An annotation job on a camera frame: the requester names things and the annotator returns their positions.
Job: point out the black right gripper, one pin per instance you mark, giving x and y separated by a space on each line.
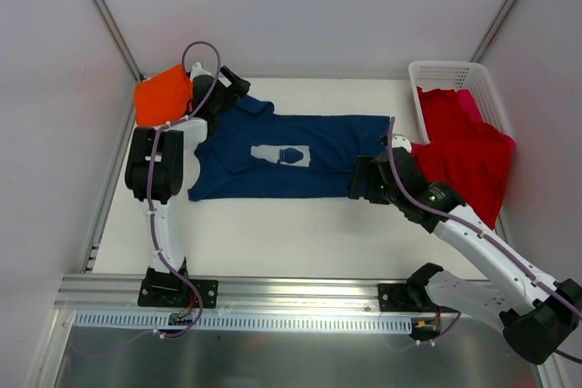
362 179

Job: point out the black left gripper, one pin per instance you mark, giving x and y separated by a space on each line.
232 86

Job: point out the navy blue printed t-shirt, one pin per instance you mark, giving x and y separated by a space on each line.
256 153

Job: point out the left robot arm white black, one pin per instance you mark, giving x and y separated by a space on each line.
155 173

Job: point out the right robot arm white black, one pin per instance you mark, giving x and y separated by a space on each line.
534 311

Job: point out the folded orange t-shirt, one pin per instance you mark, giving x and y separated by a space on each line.
162 98

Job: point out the red t-shirt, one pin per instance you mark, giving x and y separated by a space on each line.
475 167

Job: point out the white plastic basket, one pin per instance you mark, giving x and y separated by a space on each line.
456 75

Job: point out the pink t-shirt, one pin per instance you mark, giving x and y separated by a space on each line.
450 113

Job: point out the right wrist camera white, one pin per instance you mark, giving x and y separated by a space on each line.
400 141

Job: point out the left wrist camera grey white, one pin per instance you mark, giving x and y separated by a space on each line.
197 70

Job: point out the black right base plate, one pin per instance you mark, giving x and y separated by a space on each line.
394 298

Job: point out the aluminium mounting rail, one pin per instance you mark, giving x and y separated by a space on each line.
238 294

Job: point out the left aluminium frame post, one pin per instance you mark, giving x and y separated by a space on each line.
117 38

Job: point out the aluminium frame post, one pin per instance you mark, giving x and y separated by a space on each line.
493 30
117 38

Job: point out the white slotted cable duct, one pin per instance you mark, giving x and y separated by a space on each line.
246 322

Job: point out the right aluminium frame post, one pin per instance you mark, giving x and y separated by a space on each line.
493 30

